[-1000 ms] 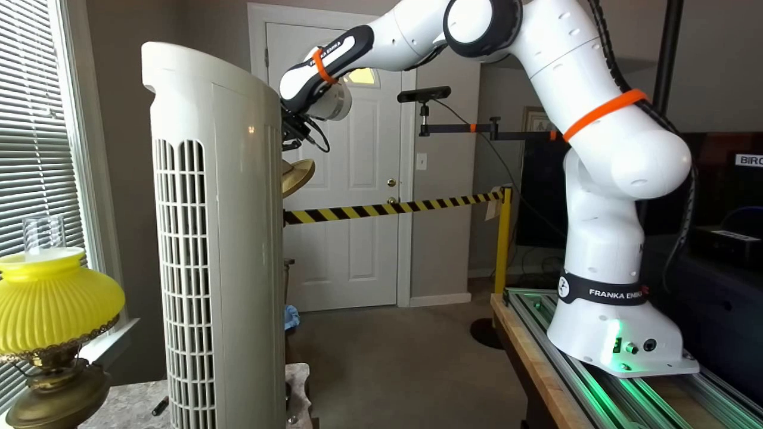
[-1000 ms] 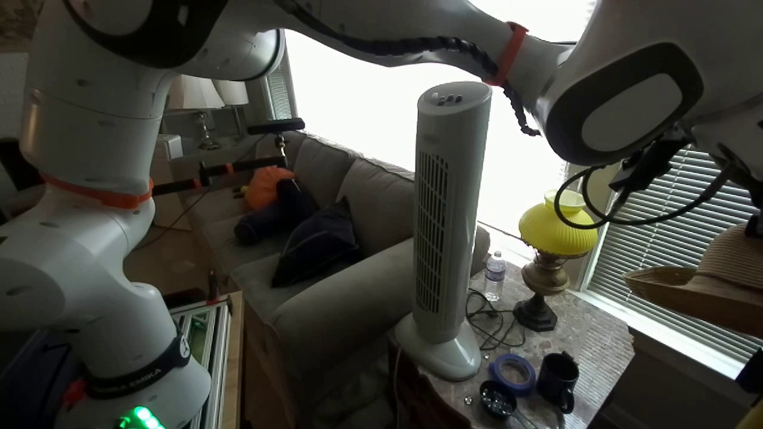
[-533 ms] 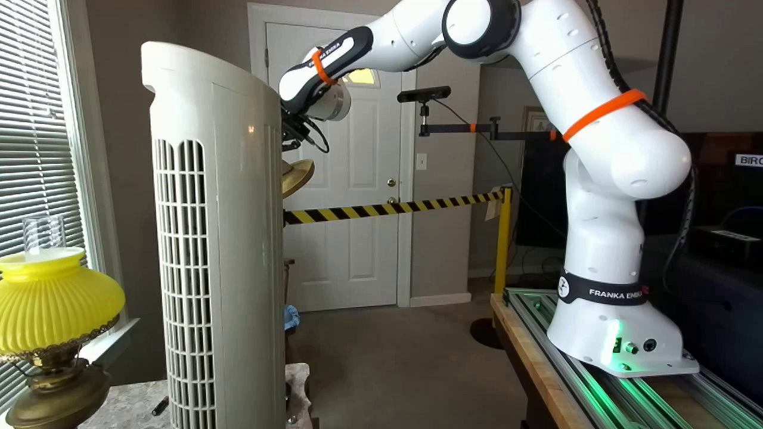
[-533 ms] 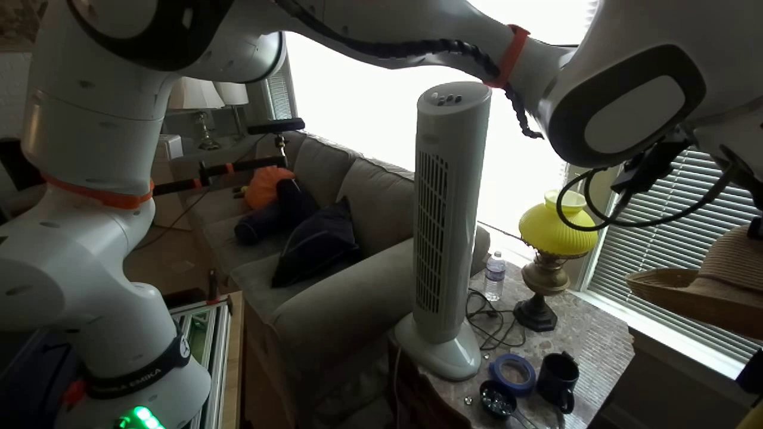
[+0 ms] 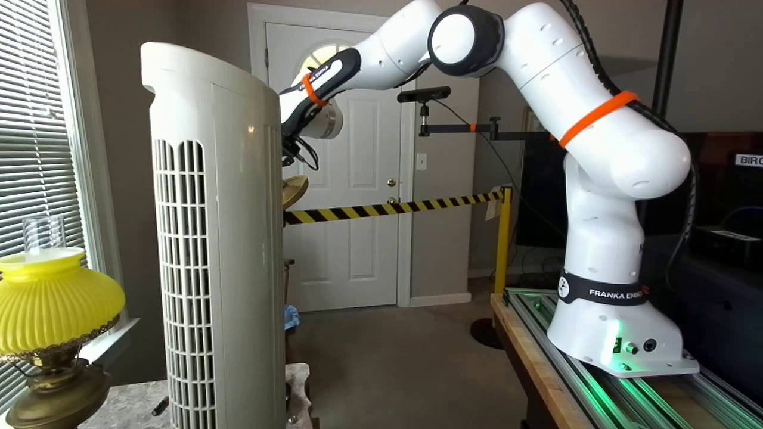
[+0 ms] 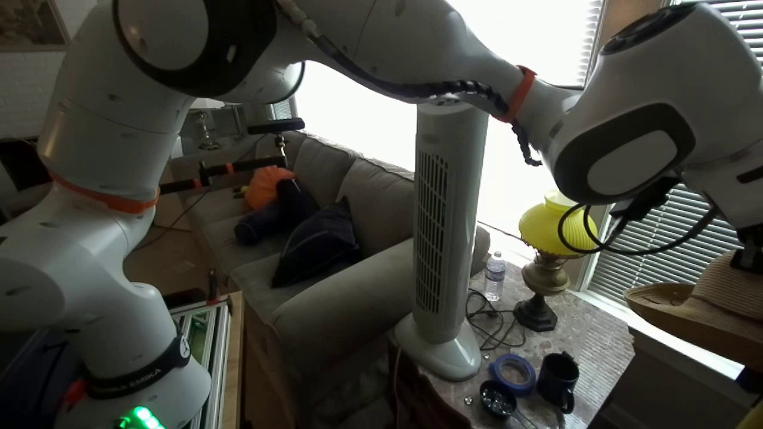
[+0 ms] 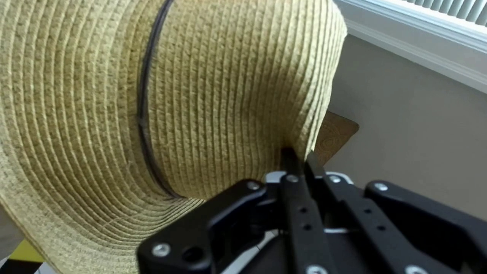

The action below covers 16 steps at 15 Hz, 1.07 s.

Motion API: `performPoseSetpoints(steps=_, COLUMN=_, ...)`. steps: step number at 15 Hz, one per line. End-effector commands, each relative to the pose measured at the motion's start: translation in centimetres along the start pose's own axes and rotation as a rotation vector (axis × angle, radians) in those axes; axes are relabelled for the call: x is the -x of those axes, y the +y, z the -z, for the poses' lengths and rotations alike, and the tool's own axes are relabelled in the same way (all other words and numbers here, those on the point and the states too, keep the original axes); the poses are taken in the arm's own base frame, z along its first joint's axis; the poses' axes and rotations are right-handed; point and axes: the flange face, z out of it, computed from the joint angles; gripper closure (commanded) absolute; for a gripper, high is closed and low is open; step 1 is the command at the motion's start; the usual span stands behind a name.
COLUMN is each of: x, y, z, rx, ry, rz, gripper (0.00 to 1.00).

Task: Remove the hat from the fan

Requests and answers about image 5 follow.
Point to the yellow barrier pole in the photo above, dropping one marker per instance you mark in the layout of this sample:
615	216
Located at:
503	245

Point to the white window blinds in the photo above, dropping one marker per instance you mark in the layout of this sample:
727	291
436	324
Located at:
37	157

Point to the white panel door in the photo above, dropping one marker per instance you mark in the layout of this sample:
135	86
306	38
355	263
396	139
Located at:
349	239

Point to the yellow black barrier tape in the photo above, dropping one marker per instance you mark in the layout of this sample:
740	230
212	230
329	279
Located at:
383	207

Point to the white light switch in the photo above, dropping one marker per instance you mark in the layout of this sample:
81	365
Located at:
419	161

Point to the yellow glass oil lamp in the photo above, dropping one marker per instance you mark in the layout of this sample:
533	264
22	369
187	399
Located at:
55	301

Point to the black round barrier base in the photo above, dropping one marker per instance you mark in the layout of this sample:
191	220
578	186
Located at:
486	335

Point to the wooden robot mounting table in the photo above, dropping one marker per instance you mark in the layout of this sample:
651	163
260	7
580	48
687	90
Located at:
557	381

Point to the tan brimmed hat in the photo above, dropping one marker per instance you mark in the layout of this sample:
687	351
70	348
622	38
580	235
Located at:
293	194

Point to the light blue cloth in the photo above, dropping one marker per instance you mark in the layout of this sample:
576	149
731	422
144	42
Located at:
291	320

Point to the black vertical pole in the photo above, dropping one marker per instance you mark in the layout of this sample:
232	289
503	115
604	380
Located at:
667	56

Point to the black camera on stand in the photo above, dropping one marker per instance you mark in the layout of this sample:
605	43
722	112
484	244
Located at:
423	93

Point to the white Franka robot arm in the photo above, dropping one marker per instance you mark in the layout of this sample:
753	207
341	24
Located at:
604	175

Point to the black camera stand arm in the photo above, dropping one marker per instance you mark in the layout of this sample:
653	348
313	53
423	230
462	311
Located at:
491	131

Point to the white tower fan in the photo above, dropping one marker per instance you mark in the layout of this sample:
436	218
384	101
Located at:
216	239

